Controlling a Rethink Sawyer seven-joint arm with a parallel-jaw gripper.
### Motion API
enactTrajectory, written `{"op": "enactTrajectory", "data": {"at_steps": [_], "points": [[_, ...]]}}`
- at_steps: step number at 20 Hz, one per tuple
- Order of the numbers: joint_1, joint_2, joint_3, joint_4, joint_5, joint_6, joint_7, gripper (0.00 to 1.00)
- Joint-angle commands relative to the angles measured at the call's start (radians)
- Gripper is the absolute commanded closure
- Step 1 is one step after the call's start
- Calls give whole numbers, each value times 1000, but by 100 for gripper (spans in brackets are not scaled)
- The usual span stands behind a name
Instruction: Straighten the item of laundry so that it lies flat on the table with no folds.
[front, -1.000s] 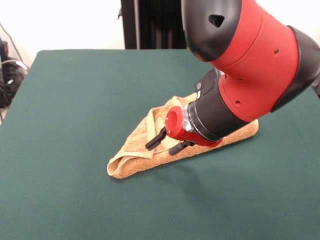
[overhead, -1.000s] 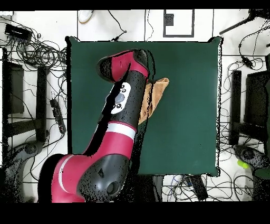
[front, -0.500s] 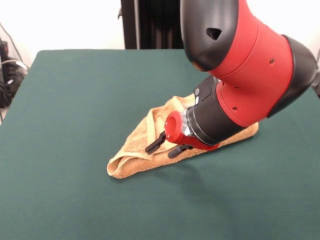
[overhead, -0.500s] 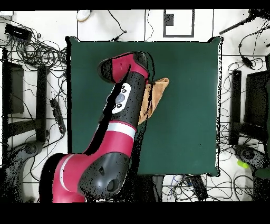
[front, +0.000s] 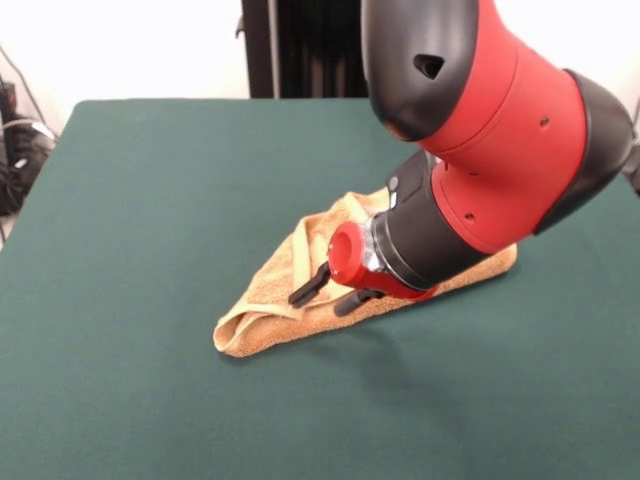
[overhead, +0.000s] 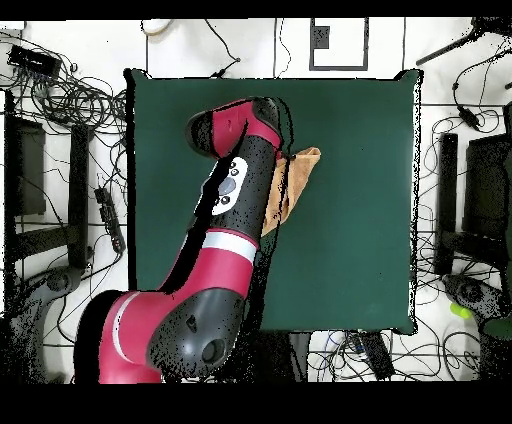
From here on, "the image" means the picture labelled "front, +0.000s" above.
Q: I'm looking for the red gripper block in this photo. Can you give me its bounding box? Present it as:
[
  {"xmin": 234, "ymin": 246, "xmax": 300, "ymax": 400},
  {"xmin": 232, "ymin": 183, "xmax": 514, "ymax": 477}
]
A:
[{"xmin": 287, "ymin": 222, "xmax": 436, "ymax": 318}]

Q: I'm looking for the tan terry towel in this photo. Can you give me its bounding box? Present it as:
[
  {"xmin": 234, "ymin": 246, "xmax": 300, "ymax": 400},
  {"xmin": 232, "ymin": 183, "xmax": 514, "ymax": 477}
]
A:
[{"xmin": 213, "ymin": 187, "xmax": 519, "ymax": 359}]

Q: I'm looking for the dark green table cloth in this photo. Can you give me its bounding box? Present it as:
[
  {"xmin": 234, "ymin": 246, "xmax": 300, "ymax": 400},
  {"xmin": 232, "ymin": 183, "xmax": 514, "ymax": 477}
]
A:
[{"xmin": 0, "ymin": 98, "xmax": 640, "ymax": 480}]

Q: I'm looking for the black upright post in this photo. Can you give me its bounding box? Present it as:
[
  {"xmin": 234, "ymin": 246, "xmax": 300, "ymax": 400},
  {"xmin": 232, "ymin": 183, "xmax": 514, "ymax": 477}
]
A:
[{"xmin": 235, "ymin": 0, "xmax": 369, "ymax": 100}]

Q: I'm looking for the tangled black cable bundle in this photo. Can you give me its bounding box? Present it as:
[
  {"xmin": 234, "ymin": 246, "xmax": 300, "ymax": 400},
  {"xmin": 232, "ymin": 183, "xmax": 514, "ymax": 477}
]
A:
[{"xmin": 0, "ymin": 44, "xmax": 59, "ymax": 246}]

